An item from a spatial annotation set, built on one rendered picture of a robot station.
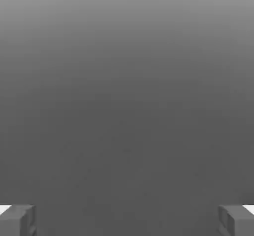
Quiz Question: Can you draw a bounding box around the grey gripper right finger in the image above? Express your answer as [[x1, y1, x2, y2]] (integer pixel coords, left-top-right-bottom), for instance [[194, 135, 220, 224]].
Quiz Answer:
[[217, 204, 254, 236]]

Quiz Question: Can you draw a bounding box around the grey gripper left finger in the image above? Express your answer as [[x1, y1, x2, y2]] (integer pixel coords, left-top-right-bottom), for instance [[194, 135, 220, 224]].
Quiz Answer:
[[0, 204, 37, 236]]

